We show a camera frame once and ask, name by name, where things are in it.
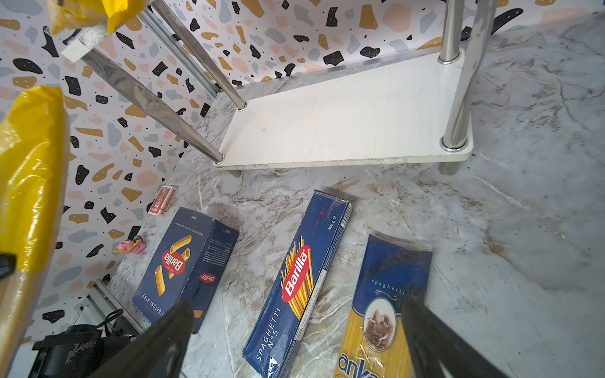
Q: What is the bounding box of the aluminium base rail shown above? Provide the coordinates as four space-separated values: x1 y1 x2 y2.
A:
72 280 143 336

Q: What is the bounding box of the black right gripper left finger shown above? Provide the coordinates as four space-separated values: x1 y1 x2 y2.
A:
91 299 194 377

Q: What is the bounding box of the blue Barilla spaghetti box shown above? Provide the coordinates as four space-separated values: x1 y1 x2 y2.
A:
243 190 352 377

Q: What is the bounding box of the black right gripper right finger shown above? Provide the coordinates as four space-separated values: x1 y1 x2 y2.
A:
401 297 506 378

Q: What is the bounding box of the white two-tier shelf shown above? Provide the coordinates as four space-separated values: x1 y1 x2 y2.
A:
63 1 497 175

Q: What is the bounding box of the blue Barilla rigatoni box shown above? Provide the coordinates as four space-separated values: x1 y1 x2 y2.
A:
132 207 239 334

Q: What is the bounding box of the pink small toy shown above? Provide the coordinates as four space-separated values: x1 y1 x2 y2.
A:
113 236 147 255

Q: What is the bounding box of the yellow clear spaghetti bag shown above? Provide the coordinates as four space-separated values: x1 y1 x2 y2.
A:
47 0 150 34

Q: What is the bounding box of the blue Ankara spaghetti bag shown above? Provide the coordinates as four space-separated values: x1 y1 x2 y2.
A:
333 235 433 377

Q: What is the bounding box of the red playing card box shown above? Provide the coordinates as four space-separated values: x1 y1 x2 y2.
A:
147 185 178 216

